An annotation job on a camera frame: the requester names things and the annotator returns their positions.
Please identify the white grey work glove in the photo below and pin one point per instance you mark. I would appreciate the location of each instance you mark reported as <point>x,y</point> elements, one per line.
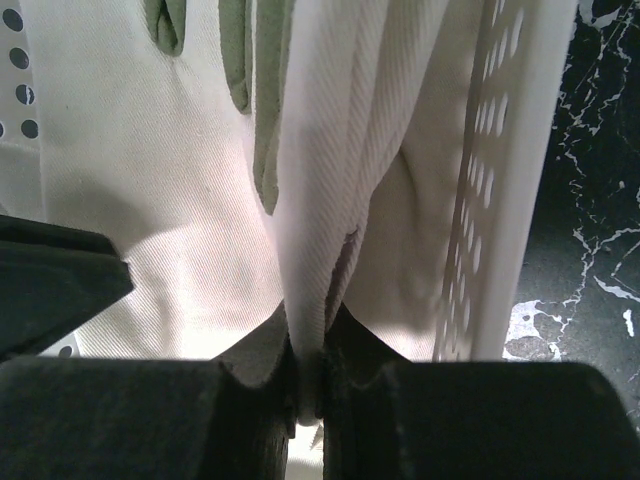
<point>149,150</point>

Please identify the white glove green trim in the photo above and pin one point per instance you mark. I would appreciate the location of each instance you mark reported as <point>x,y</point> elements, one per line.
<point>359,118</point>

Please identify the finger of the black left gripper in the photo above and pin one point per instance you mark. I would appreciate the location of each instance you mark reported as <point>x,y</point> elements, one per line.
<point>54,279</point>

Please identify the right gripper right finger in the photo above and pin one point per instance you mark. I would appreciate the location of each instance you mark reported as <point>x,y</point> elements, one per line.
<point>386,417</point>

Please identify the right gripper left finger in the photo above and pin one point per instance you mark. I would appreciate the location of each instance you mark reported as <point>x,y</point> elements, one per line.
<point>77,418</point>

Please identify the white perforated storage basket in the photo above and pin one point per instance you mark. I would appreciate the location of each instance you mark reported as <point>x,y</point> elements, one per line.
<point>515,78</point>

